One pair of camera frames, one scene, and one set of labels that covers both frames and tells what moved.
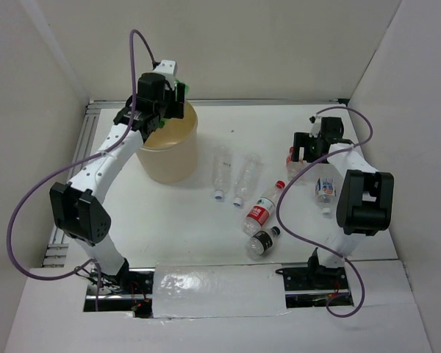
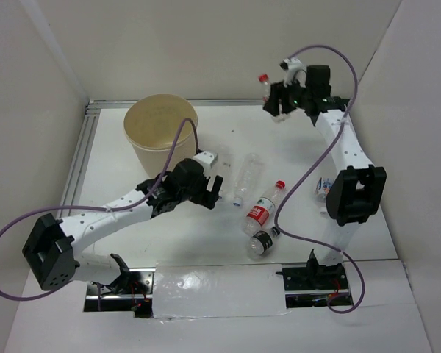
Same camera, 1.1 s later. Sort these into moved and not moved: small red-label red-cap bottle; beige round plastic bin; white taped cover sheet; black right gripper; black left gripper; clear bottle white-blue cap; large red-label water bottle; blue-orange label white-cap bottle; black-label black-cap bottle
Moved: small red-label red-cap bottle; black right gripper; black left gripper
Not moved: beige round plastic bin; large red-label water bottle; blue-orange label white-cap bottle; clear bottle white-blue cap; black-label black-cap bottle; white taped cover sheet
